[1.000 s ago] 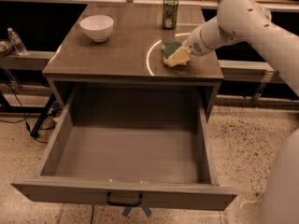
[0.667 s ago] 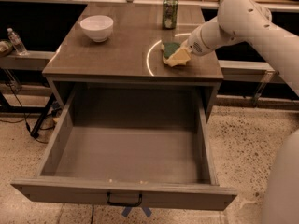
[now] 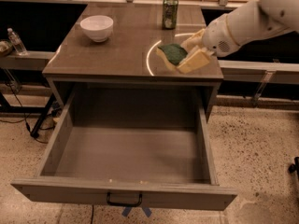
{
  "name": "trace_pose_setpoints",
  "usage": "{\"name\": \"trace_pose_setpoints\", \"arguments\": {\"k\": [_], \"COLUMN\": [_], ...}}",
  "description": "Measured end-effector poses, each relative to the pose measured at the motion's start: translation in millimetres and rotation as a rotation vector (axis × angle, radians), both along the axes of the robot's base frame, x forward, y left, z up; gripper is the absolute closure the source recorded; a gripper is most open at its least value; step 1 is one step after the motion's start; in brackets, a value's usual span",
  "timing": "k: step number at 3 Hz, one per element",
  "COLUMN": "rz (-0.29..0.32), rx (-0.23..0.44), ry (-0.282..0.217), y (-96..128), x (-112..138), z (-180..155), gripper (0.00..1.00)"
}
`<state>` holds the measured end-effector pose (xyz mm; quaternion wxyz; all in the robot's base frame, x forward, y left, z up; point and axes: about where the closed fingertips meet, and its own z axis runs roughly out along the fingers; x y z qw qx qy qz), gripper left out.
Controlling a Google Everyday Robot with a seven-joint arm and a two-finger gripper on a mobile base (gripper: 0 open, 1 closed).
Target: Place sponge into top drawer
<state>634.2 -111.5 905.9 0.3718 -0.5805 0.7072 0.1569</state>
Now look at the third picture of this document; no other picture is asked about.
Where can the black chair caster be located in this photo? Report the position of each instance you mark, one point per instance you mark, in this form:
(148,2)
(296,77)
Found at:
(294,167)

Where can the grey side shelf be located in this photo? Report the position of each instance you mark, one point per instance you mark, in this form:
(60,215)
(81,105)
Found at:
(33,61)
(280,73)

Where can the green soda can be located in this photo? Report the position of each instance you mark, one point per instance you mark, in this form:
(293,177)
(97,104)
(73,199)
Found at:
(170,10)

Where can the grey side shelf right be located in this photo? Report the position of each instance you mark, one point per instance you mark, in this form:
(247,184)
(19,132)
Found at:
(280,73)

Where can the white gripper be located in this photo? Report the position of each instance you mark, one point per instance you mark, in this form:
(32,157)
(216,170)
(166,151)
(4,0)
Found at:
(217,36)

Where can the small bowl on shelf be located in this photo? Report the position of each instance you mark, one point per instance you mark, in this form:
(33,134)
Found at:
(5,48)

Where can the open grey top drawer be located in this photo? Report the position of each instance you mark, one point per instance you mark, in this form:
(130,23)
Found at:
(130,140)

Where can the black drawer handle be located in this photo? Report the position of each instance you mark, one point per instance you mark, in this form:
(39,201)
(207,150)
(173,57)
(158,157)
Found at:
(126,200)

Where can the green and yellow sponge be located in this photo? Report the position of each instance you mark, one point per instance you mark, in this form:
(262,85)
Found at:
(172,55)

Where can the white ceramic bowl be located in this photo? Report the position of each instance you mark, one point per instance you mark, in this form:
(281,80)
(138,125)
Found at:
(98,28)

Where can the grey drawer cabinet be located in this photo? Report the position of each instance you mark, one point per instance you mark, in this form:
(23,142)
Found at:
(128,56)

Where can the grey side shelf left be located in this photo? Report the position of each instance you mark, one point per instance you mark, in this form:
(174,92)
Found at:
(33,61)

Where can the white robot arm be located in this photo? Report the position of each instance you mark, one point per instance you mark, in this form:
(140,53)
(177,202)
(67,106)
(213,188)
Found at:
(256,20)

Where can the clear plastic water bottle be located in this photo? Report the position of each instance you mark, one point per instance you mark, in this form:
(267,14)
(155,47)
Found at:
(16,42)

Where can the blue tape cross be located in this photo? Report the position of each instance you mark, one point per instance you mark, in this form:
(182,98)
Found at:
(127,211)

